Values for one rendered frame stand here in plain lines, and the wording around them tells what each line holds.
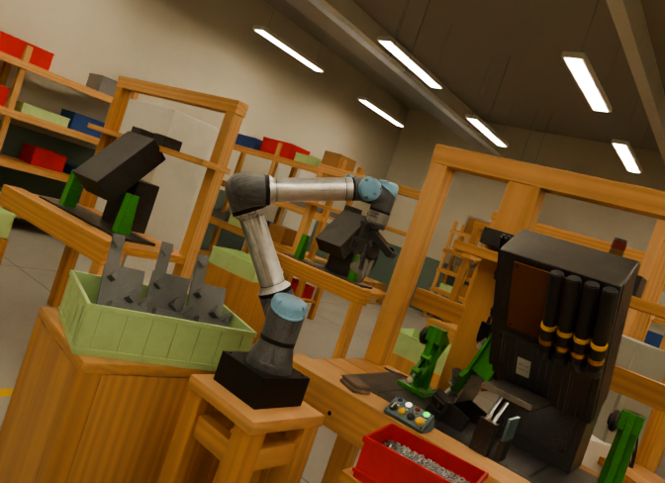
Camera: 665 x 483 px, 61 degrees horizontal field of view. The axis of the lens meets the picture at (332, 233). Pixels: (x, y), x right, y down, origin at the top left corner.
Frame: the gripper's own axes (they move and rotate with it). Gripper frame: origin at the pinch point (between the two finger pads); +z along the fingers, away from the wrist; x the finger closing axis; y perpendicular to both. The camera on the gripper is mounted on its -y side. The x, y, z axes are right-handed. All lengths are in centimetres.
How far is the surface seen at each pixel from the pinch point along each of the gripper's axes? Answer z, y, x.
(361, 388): 36.8, -9.2, -9.0
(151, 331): 38, 46, 42
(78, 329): 42, 57, 62
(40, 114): -12, 614, -178
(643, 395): 8, -87, -70
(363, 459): 42, -35, 27
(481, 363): 14, -41, -27
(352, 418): 45.7, -12.6, -3.2
